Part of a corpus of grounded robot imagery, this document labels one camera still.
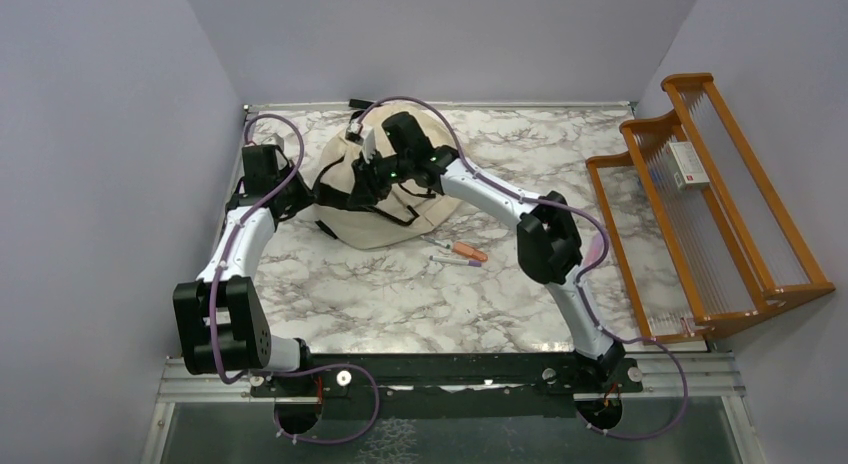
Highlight purple capped marker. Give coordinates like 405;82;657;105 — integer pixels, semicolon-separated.
429;255;483;268

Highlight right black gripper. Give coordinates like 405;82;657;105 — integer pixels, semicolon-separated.
345;150;411;210

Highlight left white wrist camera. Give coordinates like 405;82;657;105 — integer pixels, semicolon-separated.
263;133;285;154

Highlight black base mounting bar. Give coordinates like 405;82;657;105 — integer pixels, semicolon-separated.
182;351;664;423

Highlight wooden shelf rack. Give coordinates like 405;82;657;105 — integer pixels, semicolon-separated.
586;73;835;343

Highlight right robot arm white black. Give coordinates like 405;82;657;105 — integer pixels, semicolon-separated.
345;111;625;391

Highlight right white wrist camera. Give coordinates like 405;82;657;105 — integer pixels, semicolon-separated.
345;120;377;163

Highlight purple cable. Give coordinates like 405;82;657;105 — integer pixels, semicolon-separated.
208;113;382;447
354;96;690;442

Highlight green capped marker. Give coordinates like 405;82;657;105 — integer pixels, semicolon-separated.
421;236;453;250

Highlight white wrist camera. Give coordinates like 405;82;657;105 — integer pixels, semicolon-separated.
345;120;377;163
263;133;285;154

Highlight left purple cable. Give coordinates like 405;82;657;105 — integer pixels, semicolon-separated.
208;113;382;447

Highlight orange highlighter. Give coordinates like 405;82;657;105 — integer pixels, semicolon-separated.
451;241;488;263

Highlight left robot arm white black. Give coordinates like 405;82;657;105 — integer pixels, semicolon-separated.
172;144;315;395

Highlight small white box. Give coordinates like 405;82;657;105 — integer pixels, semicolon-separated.
663;141;710;191

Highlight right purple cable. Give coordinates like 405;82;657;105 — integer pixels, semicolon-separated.
354;96;690;442

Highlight cream canvas backpack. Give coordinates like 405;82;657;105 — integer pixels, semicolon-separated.
313;130;460;250

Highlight pink highlighter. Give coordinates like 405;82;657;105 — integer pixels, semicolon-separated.
583;235;609;268

